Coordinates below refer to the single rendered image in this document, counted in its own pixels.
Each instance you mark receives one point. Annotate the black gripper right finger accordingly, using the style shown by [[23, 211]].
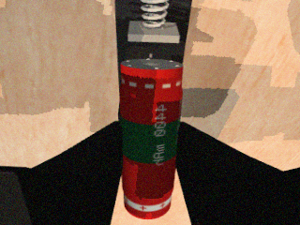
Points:
[[223, 186]]

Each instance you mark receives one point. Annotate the red and green battery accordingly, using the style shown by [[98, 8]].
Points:
[[150, 106]]

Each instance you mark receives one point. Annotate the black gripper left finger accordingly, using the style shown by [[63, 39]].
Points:
[[77, 187]]

